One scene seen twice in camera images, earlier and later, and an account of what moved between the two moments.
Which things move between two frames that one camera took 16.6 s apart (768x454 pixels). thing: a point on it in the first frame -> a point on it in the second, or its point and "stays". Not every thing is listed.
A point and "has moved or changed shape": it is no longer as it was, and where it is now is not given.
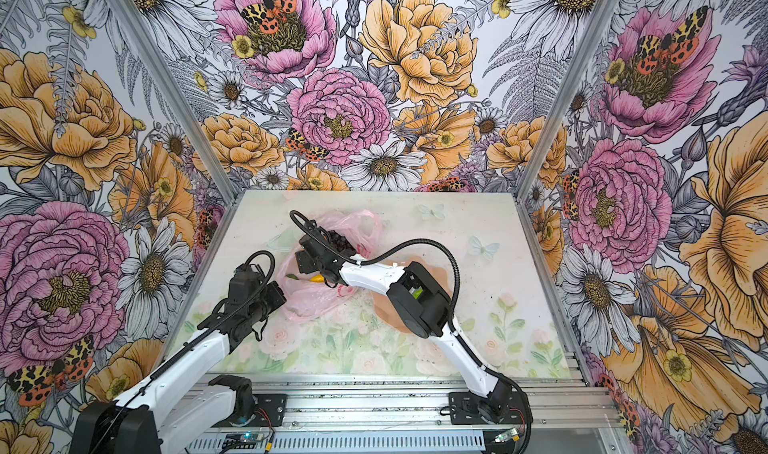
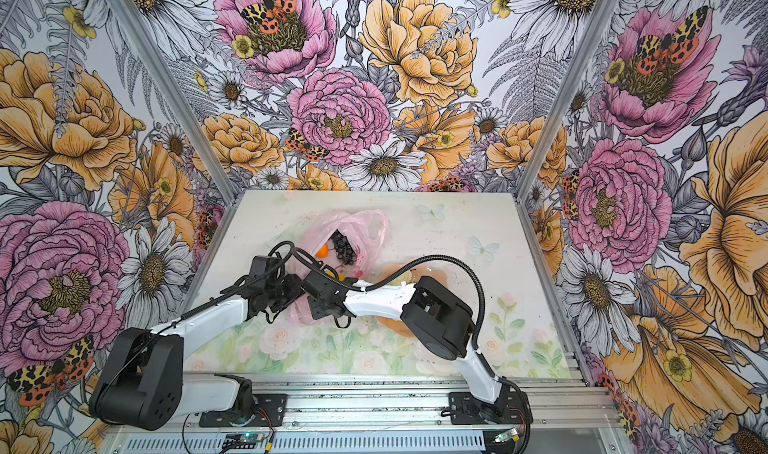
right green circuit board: x=500 y=438 stays
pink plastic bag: x=310 y=297 has moved or changed shape
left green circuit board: x=240 y=441 stays
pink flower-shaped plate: x=384 y=307 stays
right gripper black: x=303 y=260 -> x=316 y=311
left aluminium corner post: x=192 y=116 stays
